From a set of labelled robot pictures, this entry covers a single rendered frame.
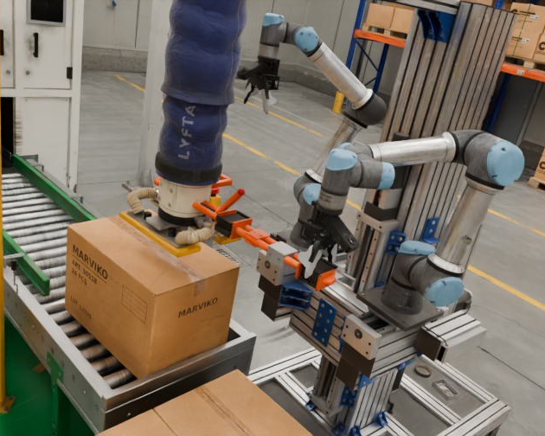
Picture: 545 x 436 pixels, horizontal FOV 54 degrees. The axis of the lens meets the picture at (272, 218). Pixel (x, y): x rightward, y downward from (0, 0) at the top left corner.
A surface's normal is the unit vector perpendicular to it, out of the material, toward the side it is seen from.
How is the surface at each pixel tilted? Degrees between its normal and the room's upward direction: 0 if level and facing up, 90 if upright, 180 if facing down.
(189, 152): 80
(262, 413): 0
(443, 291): 98
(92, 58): 90
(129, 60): 90
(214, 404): 0
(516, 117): 90
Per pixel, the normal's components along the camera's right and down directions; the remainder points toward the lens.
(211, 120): 0.52, 0.12
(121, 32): 0.62, 0.41
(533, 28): -0.76, 0.16
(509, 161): 0.33, 0.30
